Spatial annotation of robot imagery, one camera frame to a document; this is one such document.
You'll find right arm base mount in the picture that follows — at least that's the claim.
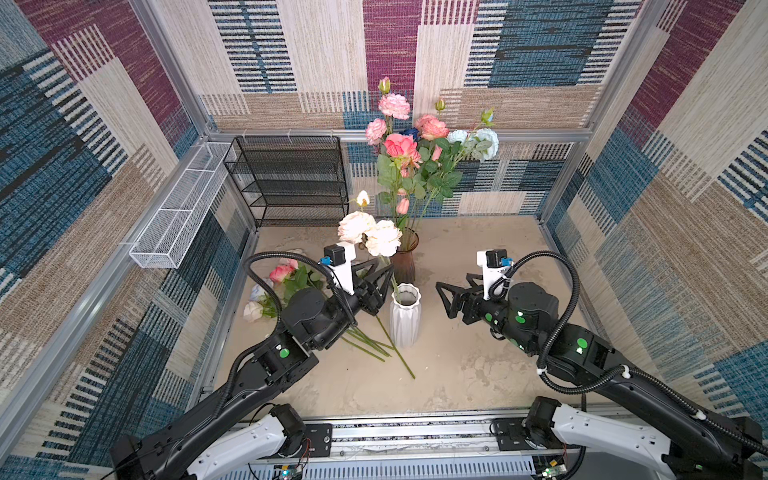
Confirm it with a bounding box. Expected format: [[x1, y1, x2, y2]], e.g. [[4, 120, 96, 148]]
[[488, 396, 583, 451]]

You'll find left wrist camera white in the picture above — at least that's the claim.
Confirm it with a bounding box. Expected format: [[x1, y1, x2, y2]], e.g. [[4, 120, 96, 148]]
[[320, 242, 356, 295]]

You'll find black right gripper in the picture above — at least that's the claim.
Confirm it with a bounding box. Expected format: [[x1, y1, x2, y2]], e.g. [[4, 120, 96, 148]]
[[435, 272, 536, 353]]

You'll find white wire mesh tray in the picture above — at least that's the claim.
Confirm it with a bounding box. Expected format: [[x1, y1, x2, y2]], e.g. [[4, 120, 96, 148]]
[[129, 142, 230, 269]]

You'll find cream double rose stem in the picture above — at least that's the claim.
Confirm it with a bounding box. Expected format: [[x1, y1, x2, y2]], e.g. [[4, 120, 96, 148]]
[[337, 190, 402, 267]]

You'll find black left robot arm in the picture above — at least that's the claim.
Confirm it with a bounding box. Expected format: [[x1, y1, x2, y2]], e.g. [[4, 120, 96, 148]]
[[110, 260, 393, 479]]

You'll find pink tulip stem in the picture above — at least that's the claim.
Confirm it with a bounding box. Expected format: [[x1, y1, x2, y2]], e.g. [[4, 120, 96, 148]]
[[392, 195, 411, 244]]

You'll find blue artificial rose stem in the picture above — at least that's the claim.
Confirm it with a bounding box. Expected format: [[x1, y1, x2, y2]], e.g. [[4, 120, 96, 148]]
[[400, 128, 420, 143]]

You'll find magenta rose stem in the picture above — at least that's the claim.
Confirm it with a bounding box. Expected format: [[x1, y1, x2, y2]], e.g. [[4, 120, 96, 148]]
[[384, 133, 422, 172]]

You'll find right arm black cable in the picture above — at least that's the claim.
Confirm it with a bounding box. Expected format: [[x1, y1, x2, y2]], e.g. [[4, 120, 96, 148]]
[[488, 250, 768, 457]]

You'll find pile of artificial flowers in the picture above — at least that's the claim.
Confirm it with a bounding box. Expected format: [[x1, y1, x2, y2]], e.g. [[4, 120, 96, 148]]
[[245, 252, 380, 350]]

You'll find red ribbed glass vase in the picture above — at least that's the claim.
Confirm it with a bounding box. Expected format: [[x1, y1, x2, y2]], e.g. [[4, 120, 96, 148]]
[[391, 227, 419, 284]]

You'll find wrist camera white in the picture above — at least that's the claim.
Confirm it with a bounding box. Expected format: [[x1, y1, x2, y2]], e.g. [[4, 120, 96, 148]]
[[477, 249, 514, 300], [320, 242, 356, 295]]

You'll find pink carnation stem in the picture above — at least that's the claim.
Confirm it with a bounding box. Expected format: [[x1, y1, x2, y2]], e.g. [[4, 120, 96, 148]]
[[365, 76, 411, 146]]

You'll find white ribbed ceramic vase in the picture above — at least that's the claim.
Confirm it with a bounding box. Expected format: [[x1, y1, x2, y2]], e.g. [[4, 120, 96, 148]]
[[390, 283, 422, 348]]

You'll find black wire mesh shelf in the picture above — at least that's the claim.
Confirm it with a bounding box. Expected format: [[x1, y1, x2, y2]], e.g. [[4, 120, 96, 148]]
[[224, 136, 350, 227]]

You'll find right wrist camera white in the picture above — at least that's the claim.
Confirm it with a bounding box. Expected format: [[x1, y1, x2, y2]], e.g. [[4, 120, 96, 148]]
[[477, 249, 514, 300]]

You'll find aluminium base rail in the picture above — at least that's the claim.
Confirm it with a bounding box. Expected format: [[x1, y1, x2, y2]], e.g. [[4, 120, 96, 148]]
[[149, 410, 679, 480]]

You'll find pink rose stem with bud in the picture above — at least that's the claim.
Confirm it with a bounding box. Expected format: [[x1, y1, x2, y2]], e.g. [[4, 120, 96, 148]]
[[415, 114, 449, 141]]

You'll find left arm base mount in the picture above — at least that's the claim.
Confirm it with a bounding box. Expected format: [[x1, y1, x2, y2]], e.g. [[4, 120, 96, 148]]
[[266, 404, 333, 459]]

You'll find eucalyptus and pale flower stem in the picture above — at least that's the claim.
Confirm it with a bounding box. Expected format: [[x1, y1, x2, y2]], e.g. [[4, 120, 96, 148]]
[[447, 108, 500, 164]]

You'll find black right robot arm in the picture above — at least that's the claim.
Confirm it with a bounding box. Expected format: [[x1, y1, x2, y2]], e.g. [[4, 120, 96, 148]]
[[436, 282, 763, 479]]

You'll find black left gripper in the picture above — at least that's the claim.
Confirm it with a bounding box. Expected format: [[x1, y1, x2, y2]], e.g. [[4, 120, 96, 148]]
[[311, 259, 391, 353]]

